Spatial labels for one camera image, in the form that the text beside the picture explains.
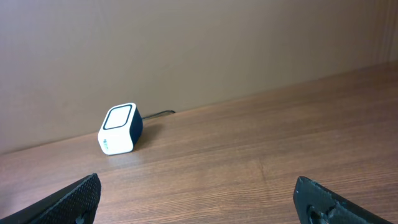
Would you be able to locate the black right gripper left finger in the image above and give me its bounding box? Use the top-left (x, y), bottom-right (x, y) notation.
top-left (1, 173), bottom-right (101, 224)

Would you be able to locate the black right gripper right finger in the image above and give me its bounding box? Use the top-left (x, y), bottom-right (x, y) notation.
top-left (293, 176), bottom-right (391, 224)

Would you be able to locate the white barcode scanner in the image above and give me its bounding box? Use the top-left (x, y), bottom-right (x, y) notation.
top-left (98, 103), bottom-right (143, 156)

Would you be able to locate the black scanner cable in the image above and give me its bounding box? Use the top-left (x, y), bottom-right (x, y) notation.
top-left (141, 110), bottom-right (176, 121)

